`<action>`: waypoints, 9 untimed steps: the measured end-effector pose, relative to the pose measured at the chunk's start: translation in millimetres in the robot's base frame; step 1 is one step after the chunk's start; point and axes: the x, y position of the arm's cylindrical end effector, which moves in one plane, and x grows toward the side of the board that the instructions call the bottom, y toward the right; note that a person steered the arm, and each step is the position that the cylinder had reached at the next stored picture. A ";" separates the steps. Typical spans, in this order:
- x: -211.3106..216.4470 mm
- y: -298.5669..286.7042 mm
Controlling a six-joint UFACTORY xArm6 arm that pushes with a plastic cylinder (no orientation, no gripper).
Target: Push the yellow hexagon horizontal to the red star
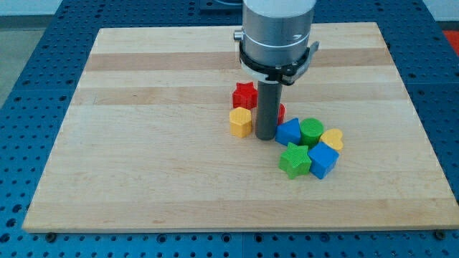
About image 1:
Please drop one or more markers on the red star block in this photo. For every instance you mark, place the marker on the red star block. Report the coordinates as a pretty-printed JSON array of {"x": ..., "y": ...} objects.
[{"x": 244, "y": 96}]

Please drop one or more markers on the green cylinder block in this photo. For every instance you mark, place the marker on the green cylinder block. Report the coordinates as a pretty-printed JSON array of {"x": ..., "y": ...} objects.
[{"x": 311, "y": 130}]

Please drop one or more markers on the wooden board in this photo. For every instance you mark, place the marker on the wooden board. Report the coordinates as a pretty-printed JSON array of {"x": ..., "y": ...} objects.
[{"x": 145, "y": 145}]

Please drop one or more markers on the blue triangle block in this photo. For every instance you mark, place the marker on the blue triangle block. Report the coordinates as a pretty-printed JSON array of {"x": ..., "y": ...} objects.
[{"x": 289, "y": 132}]

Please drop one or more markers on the red block behind pusher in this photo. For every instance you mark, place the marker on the red block behind pusher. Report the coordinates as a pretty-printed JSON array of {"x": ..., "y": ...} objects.
[{"x": 281, "y": 114}]

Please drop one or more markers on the green star block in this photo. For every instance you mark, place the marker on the green star block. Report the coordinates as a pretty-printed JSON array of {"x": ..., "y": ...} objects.
[{"x": 295, "y": 161}]

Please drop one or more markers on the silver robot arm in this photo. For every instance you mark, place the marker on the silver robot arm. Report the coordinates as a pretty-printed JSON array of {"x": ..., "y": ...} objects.
[{"x": 276, "y": 32}]

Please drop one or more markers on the yellow hexagon block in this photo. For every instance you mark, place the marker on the yellow hexagon block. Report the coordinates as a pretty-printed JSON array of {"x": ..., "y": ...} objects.
[{"x": 240, "y": 122}]

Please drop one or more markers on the yellow heart block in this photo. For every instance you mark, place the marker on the yellow heart block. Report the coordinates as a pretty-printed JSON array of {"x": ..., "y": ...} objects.
[{"x": 333, "y": 138}]

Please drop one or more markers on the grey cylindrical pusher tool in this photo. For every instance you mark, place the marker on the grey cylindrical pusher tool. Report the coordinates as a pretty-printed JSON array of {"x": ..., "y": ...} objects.
[{"x": 268, "y": 104}]

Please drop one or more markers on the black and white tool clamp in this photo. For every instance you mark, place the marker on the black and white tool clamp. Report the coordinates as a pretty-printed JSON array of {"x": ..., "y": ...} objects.
[{"x": 286, "y": 74}]

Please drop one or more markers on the blue perforated table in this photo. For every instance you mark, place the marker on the blue perforated table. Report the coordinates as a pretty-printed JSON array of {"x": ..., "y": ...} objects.
[{"x": 33, "y": 112}]

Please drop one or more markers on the blue cube block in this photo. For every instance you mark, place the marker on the blue cube block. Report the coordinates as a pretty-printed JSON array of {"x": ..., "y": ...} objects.
[{"x": 323, "y": 159}]

